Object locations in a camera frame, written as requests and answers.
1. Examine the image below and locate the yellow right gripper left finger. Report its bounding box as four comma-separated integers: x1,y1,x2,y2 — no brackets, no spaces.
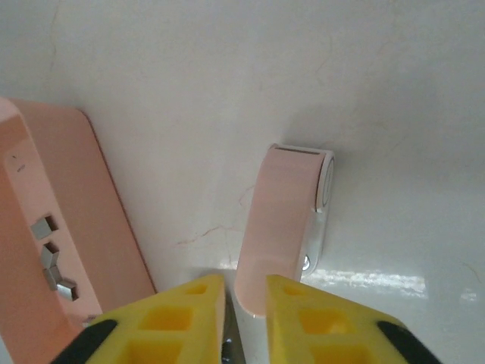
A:
48,273,229,364

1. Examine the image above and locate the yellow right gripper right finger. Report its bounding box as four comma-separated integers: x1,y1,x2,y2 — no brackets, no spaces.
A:
264,273,445,364

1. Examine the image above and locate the pink plastic tray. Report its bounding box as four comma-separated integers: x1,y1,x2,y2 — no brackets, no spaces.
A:
0,96,158,364

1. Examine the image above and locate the pink stapler body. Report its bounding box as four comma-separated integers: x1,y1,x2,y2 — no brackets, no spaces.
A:
233,143,336,319

